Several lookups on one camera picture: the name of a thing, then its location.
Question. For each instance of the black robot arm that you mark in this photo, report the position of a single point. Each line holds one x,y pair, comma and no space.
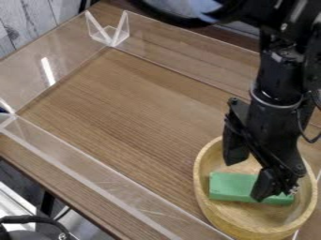
289,25

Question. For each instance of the green rectangular block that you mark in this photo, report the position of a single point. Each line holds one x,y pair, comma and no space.
231,187

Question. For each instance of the brown wooden bowl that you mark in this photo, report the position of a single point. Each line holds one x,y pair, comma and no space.
250,220

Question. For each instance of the clear acrylic tray wall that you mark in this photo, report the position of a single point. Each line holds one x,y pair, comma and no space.
111,101

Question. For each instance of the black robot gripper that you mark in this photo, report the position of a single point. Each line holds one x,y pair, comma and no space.
262,128

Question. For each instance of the black table leg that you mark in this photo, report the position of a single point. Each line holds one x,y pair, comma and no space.
47,203

